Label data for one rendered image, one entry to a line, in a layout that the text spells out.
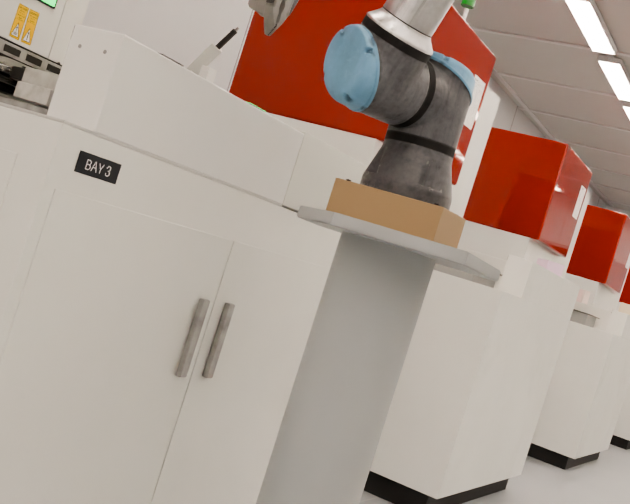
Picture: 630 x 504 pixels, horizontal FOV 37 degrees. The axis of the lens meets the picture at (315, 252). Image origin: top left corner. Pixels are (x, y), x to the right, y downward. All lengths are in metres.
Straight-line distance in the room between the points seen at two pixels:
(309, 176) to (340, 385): 0.52
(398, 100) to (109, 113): 0.42
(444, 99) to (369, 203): 0.20
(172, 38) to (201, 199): 3.27
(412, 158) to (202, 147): 0.34
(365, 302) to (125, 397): 0.42
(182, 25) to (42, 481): 3.60
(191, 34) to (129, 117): 3.54
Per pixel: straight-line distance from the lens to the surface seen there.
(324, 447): 1.48
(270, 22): 1.70
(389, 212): 1.44
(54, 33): 2.14
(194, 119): 1.50
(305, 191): 1.84
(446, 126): 1.51
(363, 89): 1.39
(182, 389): 1.68
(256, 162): 1.67
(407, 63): 1.41
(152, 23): 4.67
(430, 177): 1.49
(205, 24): 4.99
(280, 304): 1.87
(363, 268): 1.46
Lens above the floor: 0.75
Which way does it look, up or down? level
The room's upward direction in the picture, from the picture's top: 18 degrees clockwise
